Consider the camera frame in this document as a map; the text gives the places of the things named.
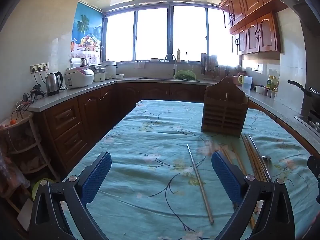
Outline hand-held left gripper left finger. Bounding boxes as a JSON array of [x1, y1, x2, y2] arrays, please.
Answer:
[[29, 151, 112, 240]]

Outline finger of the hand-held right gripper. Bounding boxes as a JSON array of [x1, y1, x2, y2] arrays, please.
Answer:
[[307, 155, 320, 180]]

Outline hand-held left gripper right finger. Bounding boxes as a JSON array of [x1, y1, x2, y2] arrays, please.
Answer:
[[211, 151, 296, 240]]

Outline steel chopstick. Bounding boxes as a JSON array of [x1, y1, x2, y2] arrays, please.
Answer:
[[187, 144, 215, 224], [249, 134, 272, 182]]

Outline metal spoon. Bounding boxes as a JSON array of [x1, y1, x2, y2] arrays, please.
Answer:
[[261, 154, 273, 180]]

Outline wooden utensil holder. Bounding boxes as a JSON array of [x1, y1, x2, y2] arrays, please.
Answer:
[[201, 77, 249, 138]]

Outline gas stove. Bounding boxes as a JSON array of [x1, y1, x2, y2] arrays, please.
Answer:
[[294, 109, 320, 133]]

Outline green plastic bowl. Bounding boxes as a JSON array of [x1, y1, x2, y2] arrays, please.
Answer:
[[32, 179, 52, 202]]

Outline dark wooden base cabinets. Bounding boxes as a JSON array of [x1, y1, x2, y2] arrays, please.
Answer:
[[32, 81, 320, 173]]

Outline teal floral tablecloth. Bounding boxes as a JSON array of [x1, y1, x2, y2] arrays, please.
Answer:
[[60, 99, 320, 240]]

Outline white plastic storage rack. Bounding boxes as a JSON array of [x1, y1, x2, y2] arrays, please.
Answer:
[[0, 112, 60, 215]]

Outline clear measuring jug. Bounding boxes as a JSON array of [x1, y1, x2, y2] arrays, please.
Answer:
[[242, 75, 253, 90]]

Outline white pink rice cooker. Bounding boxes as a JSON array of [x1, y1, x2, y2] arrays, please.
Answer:
[[64, 67, 95, 90]]

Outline pink box with red lid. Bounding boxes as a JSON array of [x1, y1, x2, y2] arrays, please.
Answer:
[[230, 72, 248, 85]]

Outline small white steamer pot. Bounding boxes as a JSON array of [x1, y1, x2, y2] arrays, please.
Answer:
[[93, 65, 108, 82]]

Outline steel electric kettle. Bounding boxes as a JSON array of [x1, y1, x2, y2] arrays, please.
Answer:
[[45, 71, 63, 97]]

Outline large white electric cooker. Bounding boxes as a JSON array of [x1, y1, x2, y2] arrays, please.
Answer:
[[101, 59, 117, 80]]

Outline green colander with greens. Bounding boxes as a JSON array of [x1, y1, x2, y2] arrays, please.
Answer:
[[174, 70, 196, 81]]

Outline dish rack with knives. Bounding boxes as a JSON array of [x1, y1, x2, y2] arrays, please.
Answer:
[[200, 52, 220, 77]]

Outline steel kitchen sink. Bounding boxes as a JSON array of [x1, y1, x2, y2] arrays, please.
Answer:
[[137, 76, 200, 82]]

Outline paper towel roll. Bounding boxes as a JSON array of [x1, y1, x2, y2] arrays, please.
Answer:
[[69, 57, 83, 68]]

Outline chrome sink faucet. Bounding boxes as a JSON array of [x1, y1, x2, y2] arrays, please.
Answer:
[[164, 54, 178, 78]]

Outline large kitchen window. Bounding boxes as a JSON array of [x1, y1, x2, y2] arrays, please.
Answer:
[[103, 4, 240, 63]]

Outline steel range hood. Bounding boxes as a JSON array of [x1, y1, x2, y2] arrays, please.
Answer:
[[277, 0, 307, 18]]

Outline black wok with handle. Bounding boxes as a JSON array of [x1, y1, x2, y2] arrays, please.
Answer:
[[287, 79, 320, 98]]

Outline black charger with cables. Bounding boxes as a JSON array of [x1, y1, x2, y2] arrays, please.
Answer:
[[15, 84, 48, 120]]

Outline wall socket strip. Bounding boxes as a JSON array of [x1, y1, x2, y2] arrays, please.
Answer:
[[30, 62, 50, 74]]

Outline tropical fruit wall poster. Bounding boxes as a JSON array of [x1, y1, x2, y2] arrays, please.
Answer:
[[71, 1, 104, 58]]

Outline wooden wall cabinets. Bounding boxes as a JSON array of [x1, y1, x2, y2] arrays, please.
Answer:
[[219, 0, 288, 55]]

